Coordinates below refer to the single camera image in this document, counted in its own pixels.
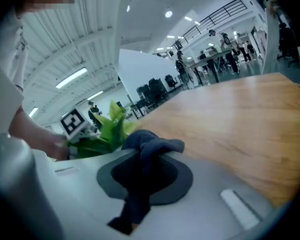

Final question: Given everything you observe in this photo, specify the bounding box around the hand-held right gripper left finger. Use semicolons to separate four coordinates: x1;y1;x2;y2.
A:
31;147;141;240

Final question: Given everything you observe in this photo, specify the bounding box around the grey marble slab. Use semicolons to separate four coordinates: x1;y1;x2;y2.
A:
261;6;282;75

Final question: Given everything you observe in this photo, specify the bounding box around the dark background table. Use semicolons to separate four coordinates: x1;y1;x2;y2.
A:
186;48;234;85

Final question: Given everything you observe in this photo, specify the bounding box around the black balcony railing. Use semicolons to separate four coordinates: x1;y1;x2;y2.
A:
181;0;249;42

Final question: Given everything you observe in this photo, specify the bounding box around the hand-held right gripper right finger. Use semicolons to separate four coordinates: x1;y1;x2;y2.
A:
131;151;275;240

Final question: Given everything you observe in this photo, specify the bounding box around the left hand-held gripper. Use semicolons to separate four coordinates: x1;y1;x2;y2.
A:
59;108;99;159

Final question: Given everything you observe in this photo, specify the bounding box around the black office chair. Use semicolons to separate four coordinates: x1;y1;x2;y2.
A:
148;77;166;101
136;83;152;103
164;74;179;90

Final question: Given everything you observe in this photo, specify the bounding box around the person's white shirt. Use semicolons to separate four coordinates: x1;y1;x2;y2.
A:
0;7;30;138

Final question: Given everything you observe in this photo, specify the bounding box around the green artificial plant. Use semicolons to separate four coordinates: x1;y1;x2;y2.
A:
67;99;138;160

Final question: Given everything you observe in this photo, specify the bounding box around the dark grey cloth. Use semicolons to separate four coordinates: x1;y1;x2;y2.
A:
107;129;185;235

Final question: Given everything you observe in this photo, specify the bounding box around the person's left forearm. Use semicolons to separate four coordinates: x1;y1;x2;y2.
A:
7;105;70;161

